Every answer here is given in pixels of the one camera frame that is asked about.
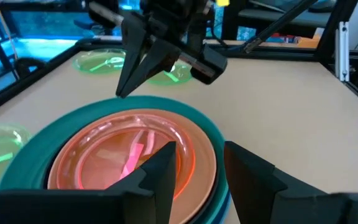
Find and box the blue plastic plate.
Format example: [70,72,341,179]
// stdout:
[208,189,232,224]

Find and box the black table edge rail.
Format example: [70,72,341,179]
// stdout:
[0,39,358,119]

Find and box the aluminium bracket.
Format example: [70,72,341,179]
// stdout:
[334,21,351,83]

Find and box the black cable loop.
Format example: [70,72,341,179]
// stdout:
[13,57,48,79]

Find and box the teal plastic plate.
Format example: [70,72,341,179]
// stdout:
[0,95,229,224]

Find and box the pink transparent plastic plate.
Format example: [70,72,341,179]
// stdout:
[56,113,196,200]

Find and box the yellow cable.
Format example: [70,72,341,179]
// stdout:
[0,0,21,62]

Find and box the pink translucent plate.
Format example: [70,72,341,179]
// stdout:
[47,108,218,224]

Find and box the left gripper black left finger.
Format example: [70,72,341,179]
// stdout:
[0,141,178,224]

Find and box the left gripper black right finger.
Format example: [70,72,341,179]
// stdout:
[223,141,358,224]

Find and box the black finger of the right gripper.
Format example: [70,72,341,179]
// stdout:
[119,37,181,99]
[115,14,147,97]

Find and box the black diagonal brace rod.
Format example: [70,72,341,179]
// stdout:
[243,0,318,54]

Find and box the black frame post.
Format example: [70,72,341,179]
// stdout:
[314,0,358,62]

